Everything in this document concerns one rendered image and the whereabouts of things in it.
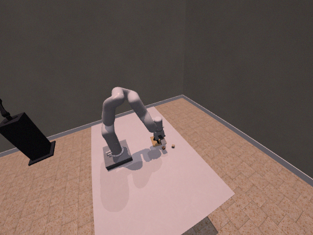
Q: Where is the orange flat mat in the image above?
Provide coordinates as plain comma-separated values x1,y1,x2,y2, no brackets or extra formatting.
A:
150,137,161,147

